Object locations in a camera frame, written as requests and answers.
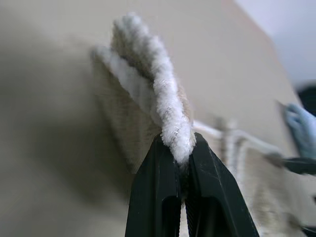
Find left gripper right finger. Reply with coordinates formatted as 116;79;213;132
184;132;260;237

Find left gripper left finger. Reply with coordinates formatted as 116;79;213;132
124;134;183;237

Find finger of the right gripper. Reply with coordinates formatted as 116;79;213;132
278;156;316;175

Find beige towel with white trim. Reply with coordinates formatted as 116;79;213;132
90;11;316;237

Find folded blue towel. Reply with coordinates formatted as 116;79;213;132
282;103;316;159

